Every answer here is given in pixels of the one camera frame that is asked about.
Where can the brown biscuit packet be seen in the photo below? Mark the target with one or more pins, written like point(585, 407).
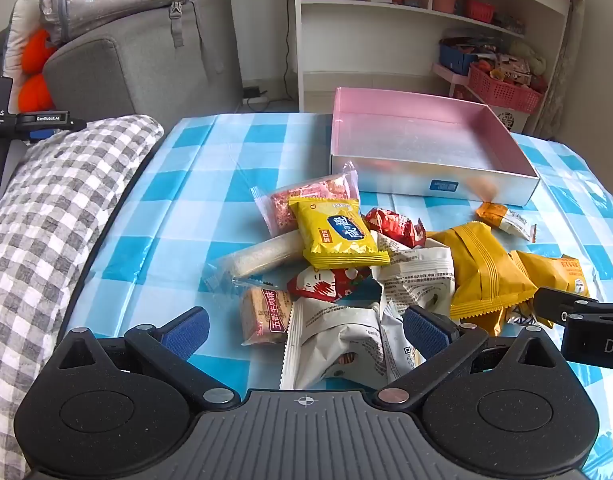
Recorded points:
point(264, 315)

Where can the blue checked tablecloth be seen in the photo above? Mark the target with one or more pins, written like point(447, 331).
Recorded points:
point(196, 185)

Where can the pink nougat clear packet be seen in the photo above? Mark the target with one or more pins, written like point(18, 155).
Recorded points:
point(306, 195)

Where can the dark red snack packet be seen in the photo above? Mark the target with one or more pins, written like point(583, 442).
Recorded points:
point(394, 225)

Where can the yellow packet with blue label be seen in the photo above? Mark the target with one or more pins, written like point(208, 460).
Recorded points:
point(336, 235)

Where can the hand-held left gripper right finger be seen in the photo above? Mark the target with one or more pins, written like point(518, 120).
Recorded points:
point(426, 332)

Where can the black device on stand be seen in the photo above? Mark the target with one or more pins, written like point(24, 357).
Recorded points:
point(41, 119)

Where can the pale green plush toy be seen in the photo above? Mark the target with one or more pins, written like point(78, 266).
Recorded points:
point(529, 55)

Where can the orange and white small packet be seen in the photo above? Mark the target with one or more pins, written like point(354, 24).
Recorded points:
point(506, 219)

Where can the small red basket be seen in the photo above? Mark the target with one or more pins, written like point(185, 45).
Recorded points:
point(480, 11)

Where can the pink cardboard box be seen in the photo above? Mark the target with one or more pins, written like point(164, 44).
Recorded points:
point(426, 140)

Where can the white bookshelf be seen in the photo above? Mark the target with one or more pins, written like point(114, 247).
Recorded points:
point(366, 40)

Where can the grey patterned curtain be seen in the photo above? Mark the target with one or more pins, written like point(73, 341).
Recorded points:
point(561, 60)

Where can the grey checked cushion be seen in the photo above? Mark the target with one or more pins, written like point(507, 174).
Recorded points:
point(46, 220)

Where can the white storage box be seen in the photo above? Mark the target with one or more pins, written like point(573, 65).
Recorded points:
point(509, 120)

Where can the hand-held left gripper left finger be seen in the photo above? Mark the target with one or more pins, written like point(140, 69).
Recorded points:
point(186, 332)

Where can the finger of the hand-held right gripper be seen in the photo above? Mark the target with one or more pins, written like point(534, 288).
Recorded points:
point(561, 300)

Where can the red and white snack packet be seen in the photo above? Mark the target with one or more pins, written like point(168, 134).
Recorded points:
point(326, 282)

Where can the large yellow snack packet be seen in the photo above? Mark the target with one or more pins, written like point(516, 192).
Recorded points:
point(551, 272)
point(481, 270)

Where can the orange and white plush toy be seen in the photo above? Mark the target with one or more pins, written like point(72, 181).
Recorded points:
point(34, 90)

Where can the blue storage bin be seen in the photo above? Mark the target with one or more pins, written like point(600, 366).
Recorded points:
point(456, 60)

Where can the large red plastic basket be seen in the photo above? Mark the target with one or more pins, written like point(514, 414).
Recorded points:
point(501, 90)

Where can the white rice bar clear packet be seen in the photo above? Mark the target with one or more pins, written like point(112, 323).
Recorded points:
point(259, 257)

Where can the grey sofa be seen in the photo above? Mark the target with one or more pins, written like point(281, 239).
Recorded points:
point(136, 70)

